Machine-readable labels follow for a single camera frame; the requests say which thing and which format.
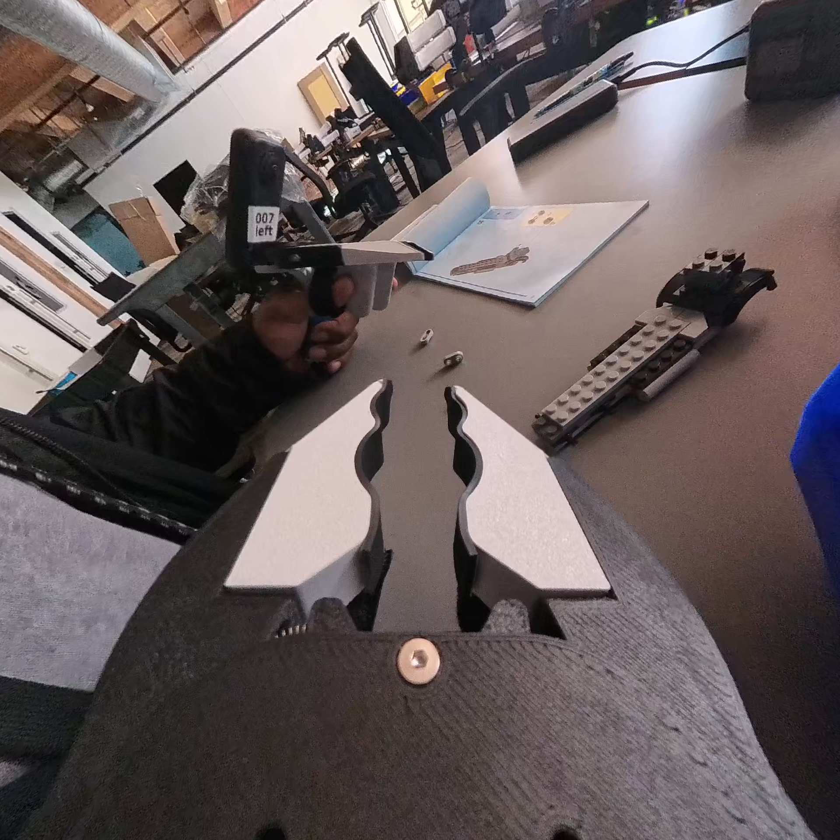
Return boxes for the grey side table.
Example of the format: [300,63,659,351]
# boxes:
[97,231,231,329]

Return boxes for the blue plastic storage bin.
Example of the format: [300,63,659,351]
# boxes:
[791,364,840,559]

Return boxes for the silver ventilation duct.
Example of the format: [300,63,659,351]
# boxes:
[0,0,183,105]

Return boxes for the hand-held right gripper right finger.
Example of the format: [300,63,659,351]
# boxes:
[444,385,614,632]

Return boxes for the black white drawstring cord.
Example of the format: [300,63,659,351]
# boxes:
[0,453,198,529]

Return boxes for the grey desk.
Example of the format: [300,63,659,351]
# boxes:
[262,59,840,834]
[518,0,765,142]

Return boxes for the person's grey pants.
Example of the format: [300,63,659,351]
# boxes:
[0,472,191,693]

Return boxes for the black office chair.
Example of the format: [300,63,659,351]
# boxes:
[341,36,454,194]

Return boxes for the framed beige board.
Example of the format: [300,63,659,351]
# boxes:
[297,63,350,127]

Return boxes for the grey black brick model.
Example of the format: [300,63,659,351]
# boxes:
[532,248,778,455]

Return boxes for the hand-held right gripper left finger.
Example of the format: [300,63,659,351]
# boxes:
[223,378,395,632]

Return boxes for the person's left forearm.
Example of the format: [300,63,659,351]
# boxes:
[49,308,316,473]

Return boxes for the person's left hand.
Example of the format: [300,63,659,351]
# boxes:
[252,277,362,376]

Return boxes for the cardboard box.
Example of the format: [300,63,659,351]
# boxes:
[108,196,179,266]

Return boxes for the white cabinet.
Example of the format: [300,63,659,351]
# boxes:
[0,172,132,411]

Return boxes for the black cable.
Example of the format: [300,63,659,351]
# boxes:
[613,23,752,88]

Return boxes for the dark blue pen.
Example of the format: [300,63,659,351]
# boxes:
[533,51,635,119]

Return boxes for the yellow storage bin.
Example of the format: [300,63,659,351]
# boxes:
[416,69,455,106]

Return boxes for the flat black box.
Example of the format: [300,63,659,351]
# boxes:
[507,79,620,165]

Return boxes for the light blue instruction booklet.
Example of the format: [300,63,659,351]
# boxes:
[387,177,651,308]

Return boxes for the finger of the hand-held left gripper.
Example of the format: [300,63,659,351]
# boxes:
[281,238,435,311]

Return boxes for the black cube device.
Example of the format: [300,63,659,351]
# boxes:
[745,0,840,102]

